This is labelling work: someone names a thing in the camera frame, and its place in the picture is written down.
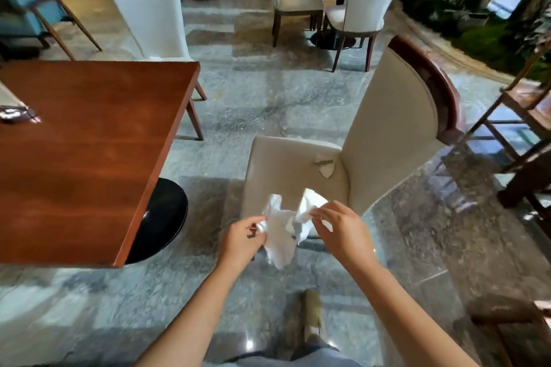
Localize person's left hand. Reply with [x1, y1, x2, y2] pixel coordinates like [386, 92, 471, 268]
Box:
[219, 216, 268, 269]

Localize person's right hand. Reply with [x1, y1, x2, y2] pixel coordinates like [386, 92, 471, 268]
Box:
[309, 201, 380, 269]

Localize white tissue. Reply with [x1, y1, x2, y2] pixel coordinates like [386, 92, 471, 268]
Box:
[257, 188, 333, 271]

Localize person's left forearm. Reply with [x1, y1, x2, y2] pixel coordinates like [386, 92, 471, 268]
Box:
[134, 258, 244, 367]

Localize person's right forearm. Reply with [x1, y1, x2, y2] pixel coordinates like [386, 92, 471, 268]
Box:
[350, 260, 480, 367]

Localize beige torn scrap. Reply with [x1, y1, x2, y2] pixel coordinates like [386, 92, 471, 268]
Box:
[313, 159, 336, 179]

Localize person's brown shoe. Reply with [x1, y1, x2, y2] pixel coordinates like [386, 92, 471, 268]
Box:
[296, 289, 325, 343]

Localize black round table base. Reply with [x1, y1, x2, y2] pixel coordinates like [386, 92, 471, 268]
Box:
[125, 177, 189, 265]

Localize cream upholstered wooden chair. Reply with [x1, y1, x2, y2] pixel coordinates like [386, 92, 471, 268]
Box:
[239, 35, 467, 252]

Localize person's grey trousers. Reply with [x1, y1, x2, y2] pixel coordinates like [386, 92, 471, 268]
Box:
[206, 343, 364, 367]

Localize brown wooden chair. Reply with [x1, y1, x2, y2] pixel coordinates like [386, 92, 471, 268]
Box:
[467, 294, 551, 367]

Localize dark wooden chair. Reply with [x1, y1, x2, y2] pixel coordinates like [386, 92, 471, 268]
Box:
[496, 149, 551, 240]

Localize white upholstered chair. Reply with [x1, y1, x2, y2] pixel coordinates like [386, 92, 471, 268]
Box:
[97, 0, 208, 142]

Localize slatted wooden chair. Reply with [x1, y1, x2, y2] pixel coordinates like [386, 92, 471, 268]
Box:
[467, 42, 551, 174]

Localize shiny metal tissue holder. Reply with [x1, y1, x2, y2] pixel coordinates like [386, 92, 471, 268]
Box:
[0, 81, 42, 125]

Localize green indoor plants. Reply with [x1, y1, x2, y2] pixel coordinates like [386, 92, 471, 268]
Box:
[395, 0, 551, 81]

